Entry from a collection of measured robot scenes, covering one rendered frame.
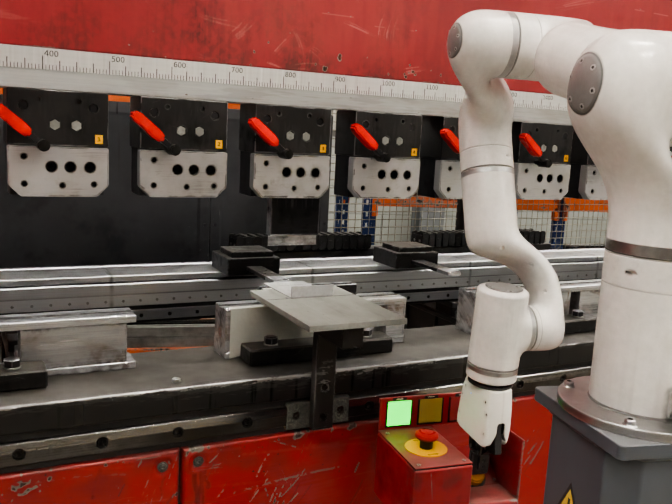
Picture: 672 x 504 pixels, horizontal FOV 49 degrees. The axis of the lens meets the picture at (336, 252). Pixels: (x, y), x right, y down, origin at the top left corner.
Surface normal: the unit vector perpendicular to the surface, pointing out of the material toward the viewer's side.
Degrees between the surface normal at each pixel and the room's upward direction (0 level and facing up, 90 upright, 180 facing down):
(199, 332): 90
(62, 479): 90
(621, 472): 90
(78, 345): 90
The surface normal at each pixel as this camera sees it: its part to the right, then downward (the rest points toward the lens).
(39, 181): 0.46, 0.17
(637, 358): -0.56, 0.11
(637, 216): -0.74, 0.16
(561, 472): -0.97, -0.01
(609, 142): -0.75, 0.62
